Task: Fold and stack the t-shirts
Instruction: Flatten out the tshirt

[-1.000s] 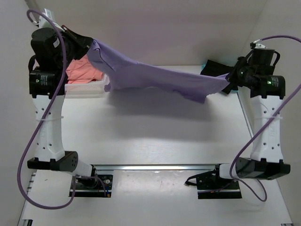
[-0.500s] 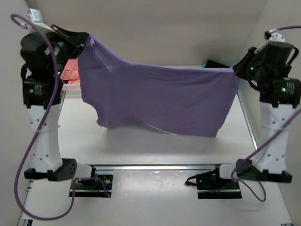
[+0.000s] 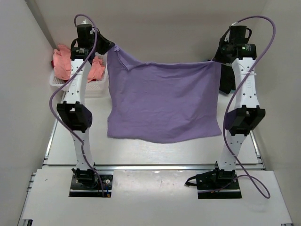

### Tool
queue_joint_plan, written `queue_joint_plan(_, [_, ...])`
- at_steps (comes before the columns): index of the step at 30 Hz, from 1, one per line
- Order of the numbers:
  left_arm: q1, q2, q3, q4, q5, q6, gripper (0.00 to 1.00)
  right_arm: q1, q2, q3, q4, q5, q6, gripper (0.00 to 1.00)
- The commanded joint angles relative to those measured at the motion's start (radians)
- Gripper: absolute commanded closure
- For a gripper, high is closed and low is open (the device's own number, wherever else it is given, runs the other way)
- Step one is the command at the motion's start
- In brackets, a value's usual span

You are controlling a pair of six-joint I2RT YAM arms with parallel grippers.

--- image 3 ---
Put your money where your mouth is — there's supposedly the white plastic basket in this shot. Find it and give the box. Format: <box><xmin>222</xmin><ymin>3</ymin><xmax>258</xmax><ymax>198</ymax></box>
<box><xmin>49</xmin><ymin>54</ymin><xmax>111</xmax><ymax>99</ymax></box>

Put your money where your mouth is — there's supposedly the folded black t shirt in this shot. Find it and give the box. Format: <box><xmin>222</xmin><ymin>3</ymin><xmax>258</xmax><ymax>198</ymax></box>
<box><xmin>219</xmin><ymin>64</ymin><xmax>236</xmax><ymax>94</ymax></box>

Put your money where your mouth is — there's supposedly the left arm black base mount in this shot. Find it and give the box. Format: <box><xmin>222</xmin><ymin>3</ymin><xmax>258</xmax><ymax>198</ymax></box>
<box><xmin>69</xmin><ymin>169</ymin><xmax>113</xmax><ymax>198</ymax></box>

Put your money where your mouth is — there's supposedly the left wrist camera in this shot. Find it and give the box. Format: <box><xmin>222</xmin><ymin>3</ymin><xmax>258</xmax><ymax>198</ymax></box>
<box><xmin>81</xmin><ymin>19</ymin><xmax>91</xmax><ymax>25</ymax></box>

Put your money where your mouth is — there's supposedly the aluminium rail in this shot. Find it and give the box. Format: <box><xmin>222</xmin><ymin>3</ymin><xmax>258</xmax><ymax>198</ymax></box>
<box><xmin>43</xmin><ymin>163</ymin><xmax>264</xmax><ymax>171</ymax></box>

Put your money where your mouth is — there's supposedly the salmon pink t shirt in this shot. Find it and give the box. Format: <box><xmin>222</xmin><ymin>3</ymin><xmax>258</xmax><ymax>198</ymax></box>
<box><xmin>53</xmin><ymin>45</ymin><xmax>106</xmax><ymax>83</ymax></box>

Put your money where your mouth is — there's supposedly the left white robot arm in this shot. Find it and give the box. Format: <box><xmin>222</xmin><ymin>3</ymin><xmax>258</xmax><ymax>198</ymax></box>
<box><xmin>56</xmin><ymin>24</ymin><xmax>114</xmax><ymax>189</ymax></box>

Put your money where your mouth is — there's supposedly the purple t shirt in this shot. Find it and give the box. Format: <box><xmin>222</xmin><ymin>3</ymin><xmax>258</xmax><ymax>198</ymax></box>
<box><xmin>107</xmin><ymin>46</ymin><xmax>221</xmax><ymax>144</ymax></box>

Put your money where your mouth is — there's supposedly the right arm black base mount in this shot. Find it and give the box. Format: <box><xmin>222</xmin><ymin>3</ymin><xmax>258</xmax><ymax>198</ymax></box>
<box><xmin>184</xmin><ymin>165</ymin><xmax>242</xmax><ymax>200</ymax></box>

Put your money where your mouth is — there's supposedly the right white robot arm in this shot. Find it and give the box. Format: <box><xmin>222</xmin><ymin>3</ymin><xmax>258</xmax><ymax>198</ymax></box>
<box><xmin>211</xmin><ymin>25</ymin><xmax>266</xmax><ymax>189</ymax></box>

